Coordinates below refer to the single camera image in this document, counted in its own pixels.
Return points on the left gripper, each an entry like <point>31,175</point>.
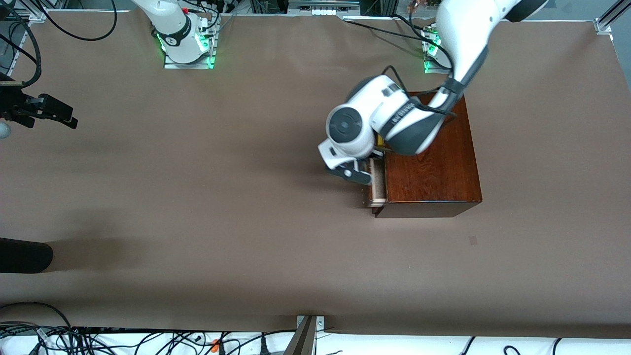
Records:
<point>363,164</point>

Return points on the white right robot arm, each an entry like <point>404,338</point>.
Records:
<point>177,29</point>

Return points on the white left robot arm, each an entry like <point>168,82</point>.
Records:
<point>414,123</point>

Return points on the dark brown wooden cabinet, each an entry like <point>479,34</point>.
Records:
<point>434,172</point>

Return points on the black ribbed cylinder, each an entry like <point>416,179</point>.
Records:
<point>24,256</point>

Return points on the white power strip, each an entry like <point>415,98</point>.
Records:
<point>319,11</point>

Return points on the brown paper table cover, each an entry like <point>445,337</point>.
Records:
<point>246,246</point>

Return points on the dark aluminium profile bar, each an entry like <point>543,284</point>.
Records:
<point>301,342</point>

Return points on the black power plug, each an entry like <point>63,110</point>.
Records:
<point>263,347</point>

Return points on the aluminium frame rail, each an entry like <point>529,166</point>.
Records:
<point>39,14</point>

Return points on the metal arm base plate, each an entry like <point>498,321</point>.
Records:
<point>172,65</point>
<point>434,70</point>

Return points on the aluminium frame beam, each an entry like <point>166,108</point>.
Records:
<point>296,4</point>

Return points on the metal corner bracket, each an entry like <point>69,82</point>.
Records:
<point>320,323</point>

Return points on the aluminium frame post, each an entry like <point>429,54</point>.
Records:
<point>604,22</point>

